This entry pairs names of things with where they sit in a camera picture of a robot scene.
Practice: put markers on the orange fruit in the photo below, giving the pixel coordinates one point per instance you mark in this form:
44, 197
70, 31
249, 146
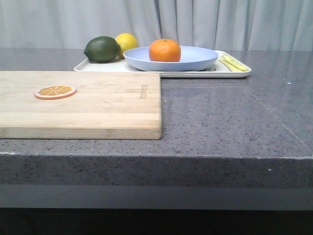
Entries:
165, 50

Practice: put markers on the light blue round plate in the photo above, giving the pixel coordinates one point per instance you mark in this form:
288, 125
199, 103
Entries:
192, 59

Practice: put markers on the cream rectangular tray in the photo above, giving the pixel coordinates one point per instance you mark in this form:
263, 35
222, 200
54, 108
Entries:
217, 70

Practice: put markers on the wooden cutting board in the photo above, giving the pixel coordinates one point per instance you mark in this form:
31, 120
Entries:
107, 105

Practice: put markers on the yellow lemon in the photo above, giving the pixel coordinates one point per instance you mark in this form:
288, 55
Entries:
126, 41

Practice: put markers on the dark green lime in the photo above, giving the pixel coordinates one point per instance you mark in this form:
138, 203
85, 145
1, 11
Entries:
102, 49

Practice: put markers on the orange slice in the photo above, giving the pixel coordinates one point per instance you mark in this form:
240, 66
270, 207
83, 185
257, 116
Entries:
55, 92

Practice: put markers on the grey curtain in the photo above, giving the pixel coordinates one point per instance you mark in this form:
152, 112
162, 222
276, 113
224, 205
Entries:
285, 25

